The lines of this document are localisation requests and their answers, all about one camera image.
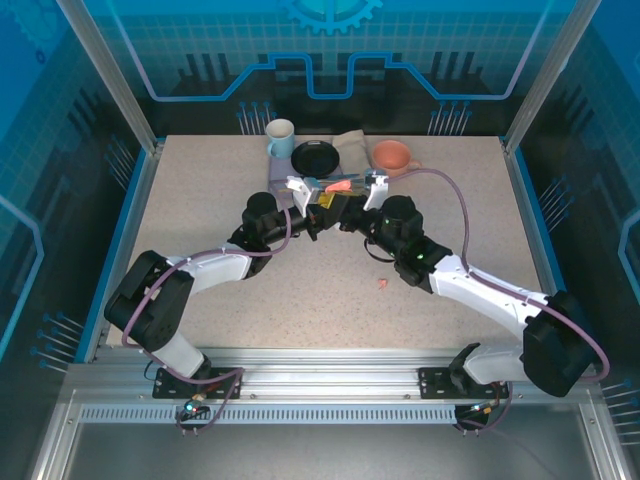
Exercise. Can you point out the pink earbud charging case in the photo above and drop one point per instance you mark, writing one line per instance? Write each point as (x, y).
(340, 186)

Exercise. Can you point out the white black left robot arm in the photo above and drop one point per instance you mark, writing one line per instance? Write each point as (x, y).
(215, 277)

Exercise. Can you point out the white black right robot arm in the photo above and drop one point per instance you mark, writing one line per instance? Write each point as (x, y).
(475, 300)

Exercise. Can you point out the beige folded cloth napkin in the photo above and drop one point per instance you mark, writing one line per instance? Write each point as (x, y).
(352, 150)

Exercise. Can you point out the lavender plastic tray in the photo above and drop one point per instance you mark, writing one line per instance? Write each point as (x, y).
(279, 172)

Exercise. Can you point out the salmon pink cup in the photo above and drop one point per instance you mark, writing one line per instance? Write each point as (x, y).
(390, 157)

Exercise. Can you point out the black round plate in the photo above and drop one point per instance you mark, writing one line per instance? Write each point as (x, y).
(315, 157)

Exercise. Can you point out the light blue mug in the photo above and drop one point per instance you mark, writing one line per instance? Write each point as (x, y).
(281, 145)

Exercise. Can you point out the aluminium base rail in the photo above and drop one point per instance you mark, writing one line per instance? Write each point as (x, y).
(325, 370)

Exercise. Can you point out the aluminium frame post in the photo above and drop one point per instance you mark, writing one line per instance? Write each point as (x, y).
(542, 75)
(116, 75)

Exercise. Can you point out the aluminium side frame rail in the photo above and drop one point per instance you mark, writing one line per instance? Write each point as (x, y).
(55, 450)
(602, 450)

